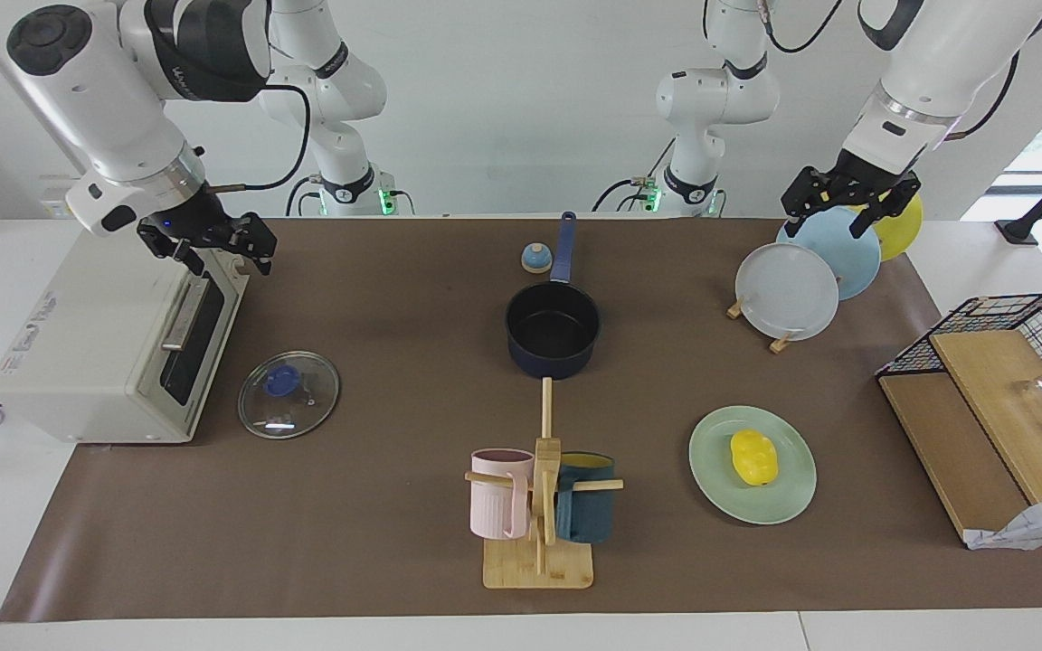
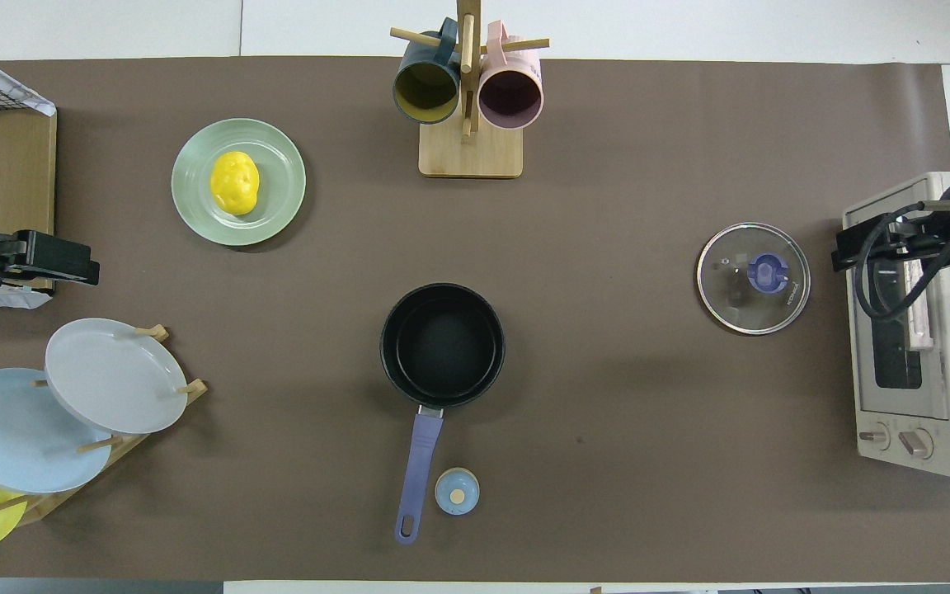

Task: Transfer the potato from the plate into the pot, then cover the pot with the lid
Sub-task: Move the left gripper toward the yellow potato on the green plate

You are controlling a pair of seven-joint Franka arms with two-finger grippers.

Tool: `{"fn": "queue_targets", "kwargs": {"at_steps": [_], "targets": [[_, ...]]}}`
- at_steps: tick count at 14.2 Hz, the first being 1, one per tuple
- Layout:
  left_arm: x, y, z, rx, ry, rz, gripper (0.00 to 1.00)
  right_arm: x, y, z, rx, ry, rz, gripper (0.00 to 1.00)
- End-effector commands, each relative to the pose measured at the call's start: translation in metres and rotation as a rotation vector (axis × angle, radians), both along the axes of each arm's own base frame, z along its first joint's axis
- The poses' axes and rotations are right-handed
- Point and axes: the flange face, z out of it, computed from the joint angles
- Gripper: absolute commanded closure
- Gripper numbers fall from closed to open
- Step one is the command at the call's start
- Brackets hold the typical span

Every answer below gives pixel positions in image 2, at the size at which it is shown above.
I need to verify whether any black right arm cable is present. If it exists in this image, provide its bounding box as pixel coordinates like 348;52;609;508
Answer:
853;198;950;339

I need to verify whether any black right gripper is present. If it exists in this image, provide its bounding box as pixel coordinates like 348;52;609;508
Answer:
832;216;950;273

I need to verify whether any black wire basket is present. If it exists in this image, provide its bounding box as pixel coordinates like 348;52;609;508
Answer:
0;70;40;113

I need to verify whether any small blue round shaker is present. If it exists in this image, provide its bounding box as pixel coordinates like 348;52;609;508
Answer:
435;467;481;516

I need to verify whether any wooden mug tree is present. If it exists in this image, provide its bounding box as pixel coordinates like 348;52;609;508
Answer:
389;0;551;179

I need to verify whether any light green plate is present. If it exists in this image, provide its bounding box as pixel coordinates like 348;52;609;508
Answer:
171;118;308;247

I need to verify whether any wooden plate rack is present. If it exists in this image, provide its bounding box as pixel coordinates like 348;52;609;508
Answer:
0;324;209;529

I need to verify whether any yellow potato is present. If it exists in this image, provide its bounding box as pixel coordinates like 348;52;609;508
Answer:
209;151;261;217

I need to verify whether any grey plate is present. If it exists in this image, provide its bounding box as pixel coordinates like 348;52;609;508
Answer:
45;318;190;436

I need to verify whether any black pot purple handle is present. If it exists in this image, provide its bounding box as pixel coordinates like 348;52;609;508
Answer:
379;283;506;545

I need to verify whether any brown table mat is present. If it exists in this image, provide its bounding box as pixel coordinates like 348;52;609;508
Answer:
0;56;950;582

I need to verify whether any dark blue mug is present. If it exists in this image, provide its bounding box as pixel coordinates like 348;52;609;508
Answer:
393;18;462;125

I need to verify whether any light blue plate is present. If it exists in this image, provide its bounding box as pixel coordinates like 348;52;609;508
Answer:
0;368;113;495

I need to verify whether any pink mug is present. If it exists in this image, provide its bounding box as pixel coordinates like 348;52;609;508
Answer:
477;21;544;130

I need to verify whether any wooden shelf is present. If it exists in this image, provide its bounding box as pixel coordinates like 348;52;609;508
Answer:
0;62;58;291

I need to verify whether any glass lid blue knob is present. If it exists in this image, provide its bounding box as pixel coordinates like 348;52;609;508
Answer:
696;222;811;336

